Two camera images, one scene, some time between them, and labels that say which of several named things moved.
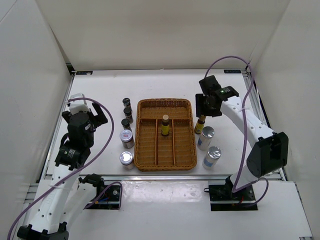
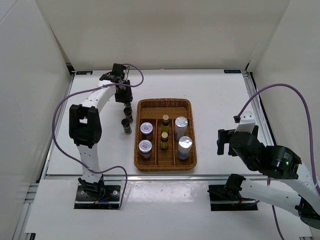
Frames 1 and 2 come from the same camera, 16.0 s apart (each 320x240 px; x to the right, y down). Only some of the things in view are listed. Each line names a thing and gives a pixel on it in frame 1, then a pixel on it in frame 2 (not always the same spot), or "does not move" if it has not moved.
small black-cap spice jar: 128,112 does not move
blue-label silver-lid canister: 212,155 -> 184,146
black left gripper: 99,119 -> 127,95
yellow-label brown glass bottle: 165,126 does not move
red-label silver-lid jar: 127,138 -> 146,129
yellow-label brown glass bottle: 199,125 -> 164,140
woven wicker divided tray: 155,152 does not move
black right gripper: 200,109 -> 222,136
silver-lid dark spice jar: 126,158 -> 145,147
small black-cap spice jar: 125,123 does not move
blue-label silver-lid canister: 207,133 -> 181,123
